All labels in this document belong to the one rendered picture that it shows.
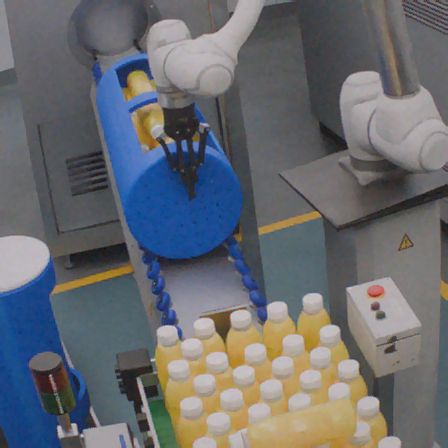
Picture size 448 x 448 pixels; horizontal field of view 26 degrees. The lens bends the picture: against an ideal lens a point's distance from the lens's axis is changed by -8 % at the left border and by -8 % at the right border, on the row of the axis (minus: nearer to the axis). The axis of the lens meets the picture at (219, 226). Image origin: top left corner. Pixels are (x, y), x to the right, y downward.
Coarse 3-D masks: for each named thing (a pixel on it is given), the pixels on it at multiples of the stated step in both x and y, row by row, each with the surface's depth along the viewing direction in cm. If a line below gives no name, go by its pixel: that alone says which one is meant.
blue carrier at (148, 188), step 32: (128, 64) 313; (96, 96) 314; (128, 128) 262; (128, 160) 248; (160, 160) 237; (224, 160) 242; (128, 192) 239; (160, 192) 240; (224, 192) 244; (128, 224) 242; (160, 224) 244; (192, 224) 246; (224, 224) 247; (160, 256) 248; (192, 256) 249
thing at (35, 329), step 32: (32, 288) 234; (0, 320) 234; (32, 320) 237; (0, 352) 239; (32, 352) 240; (64, 352) 248; (0, 384) 245; (32, 384) 244; (0, 416) 255; (32, 416) 248
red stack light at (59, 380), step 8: (64, 368) 162; (32, 376) 162; (40, 376) 160; (48, 376) 159; (56, 376) 160; (64, 376) 162; (40, 384) 161; (48, 384) 160; (56, 384) 161; (64, 384) 162; (48, 392) 161; (56, 392) 161
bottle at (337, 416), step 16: (336, 400) 157; (272, 416) 155; (288, 416) 154; (304, 416) 154; (320, 416) 154; (336, 416) 154; (352, 416) 154; (256, 432) 153; (272, 432) 152; (288, 432) 152; (304, 432) 153; (320, 432) 153; (336, 432) 154; (352, 432) 155
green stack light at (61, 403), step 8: (40, 392) 162; (64, 392) 162; (72, 392) 165; (40, 400) 164; (48, 400) 162; (56, 400) 162; (64, 400) 163; (72, 400) 165; (48, 408) 163; (56, 408) 163; (64, 408) 163; (72, 408) 165
